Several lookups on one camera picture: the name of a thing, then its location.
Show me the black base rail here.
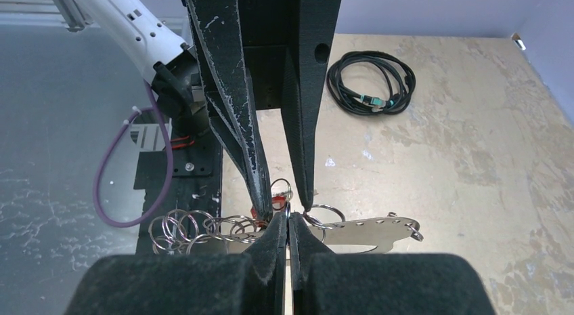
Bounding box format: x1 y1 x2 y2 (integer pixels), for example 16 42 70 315
130 121 223 255

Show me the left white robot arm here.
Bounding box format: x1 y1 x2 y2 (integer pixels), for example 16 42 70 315
64 0 342 219

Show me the aluminium frame extrusion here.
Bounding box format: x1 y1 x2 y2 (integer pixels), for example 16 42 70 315
0 0 190 33

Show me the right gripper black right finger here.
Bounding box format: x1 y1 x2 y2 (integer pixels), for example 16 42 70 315
289 213 495 314

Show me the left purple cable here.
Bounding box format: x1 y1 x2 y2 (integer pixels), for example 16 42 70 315
91 79 175 228

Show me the metal keyring plate with rings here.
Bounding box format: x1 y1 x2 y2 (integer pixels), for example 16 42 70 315
153 194 424 255

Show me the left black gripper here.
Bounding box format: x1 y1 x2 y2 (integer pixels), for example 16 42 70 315
185 0 341 212

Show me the coiled black cable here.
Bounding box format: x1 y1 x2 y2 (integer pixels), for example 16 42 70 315
326 50 417 117

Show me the red-headed key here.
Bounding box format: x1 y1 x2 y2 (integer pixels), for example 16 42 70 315
250 194 288 222

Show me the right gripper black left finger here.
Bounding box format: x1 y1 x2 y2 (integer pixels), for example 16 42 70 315
65 213 287 314

